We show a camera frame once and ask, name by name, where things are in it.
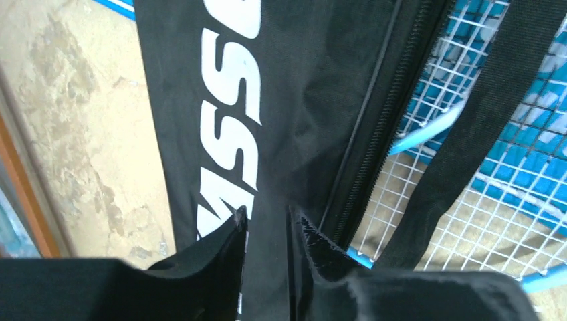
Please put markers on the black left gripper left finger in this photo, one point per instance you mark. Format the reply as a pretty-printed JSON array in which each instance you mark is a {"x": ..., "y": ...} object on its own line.
[{"x": 201, "y": 282}]

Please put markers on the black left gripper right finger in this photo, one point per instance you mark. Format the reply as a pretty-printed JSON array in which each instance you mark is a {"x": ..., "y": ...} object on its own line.
[{"x": 326, "y": 284}]

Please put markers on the black Crossway racket cover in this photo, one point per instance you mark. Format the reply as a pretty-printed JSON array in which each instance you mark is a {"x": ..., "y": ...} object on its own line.
[{"x": 275, "y": 104}]

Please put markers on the light blue badminton racket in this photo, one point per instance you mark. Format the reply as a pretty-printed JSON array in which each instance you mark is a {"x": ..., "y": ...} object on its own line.
[
  {"x": 452, "y": 69},
  {"x": 494, "y": 225}
]

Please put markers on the wooden shelf rack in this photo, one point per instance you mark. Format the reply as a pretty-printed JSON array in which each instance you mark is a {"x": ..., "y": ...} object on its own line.
[{"x": 33, "y": 218}]

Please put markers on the blue racket cover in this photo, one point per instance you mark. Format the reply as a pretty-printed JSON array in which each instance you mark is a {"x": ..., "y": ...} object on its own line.
[{"x": 526, "y": 167}]

